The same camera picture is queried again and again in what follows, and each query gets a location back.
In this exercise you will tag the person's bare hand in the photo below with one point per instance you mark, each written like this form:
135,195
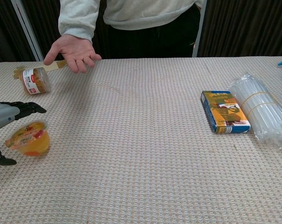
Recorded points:
73,52

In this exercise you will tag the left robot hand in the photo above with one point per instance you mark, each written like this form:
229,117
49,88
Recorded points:
5,114

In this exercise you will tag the clear round snack cup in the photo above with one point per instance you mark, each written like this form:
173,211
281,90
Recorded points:
29,140

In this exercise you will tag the person's grey sleeved forearm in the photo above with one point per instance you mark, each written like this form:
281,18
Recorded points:
78,16

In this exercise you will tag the taped cardboard strip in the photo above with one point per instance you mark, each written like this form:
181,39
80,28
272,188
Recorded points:
52,66

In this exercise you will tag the clear snack jar red label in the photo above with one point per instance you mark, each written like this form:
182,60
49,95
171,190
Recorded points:
36,80

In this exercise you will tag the person's torso grey sweatshirt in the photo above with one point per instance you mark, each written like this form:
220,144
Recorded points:
152,14

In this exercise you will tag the beige woven tablecloth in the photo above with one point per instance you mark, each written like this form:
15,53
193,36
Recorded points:
141,144

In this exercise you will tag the orange and blue card box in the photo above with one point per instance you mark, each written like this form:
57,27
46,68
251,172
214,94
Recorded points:
225,112

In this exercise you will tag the bundle of clear straws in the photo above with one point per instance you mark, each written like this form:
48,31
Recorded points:
260,107

